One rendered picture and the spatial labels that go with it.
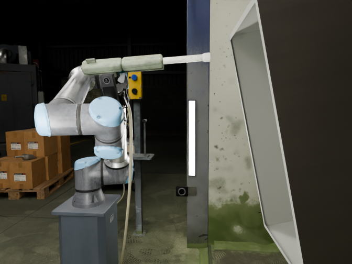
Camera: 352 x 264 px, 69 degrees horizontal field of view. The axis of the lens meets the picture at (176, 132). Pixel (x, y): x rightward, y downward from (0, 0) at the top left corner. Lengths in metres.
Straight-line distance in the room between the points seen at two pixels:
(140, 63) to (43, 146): 3.36
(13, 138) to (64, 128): 3.72
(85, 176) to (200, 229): 1.18
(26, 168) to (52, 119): 3.21
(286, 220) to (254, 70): 0.96
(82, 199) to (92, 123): 0.94
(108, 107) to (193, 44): 1.53
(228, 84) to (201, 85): 0.21
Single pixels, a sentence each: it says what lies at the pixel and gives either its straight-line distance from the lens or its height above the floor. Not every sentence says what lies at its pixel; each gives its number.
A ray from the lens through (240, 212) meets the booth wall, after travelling 2.32.
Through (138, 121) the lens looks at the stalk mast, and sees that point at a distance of 2.39.
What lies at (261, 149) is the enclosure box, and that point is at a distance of 1.68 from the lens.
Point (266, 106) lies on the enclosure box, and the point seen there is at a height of 1.22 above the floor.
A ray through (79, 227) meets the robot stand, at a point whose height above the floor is 0.55.
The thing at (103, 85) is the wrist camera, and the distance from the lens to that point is 0.92.
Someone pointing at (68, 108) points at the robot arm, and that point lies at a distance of 0.76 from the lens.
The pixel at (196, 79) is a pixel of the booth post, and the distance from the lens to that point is 2.13.
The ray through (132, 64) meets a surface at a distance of 0.99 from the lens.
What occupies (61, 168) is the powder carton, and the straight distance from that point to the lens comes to 4.65.
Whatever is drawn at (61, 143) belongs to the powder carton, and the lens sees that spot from 4.56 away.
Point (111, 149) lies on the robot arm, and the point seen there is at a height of 1.09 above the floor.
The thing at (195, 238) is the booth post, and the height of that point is 0.10.
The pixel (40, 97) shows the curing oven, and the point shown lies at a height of 1.60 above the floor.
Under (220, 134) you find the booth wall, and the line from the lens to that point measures 2.14.
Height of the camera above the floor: 1.22
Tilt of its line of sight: 5 degrees down
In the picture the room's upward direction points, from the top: straight up
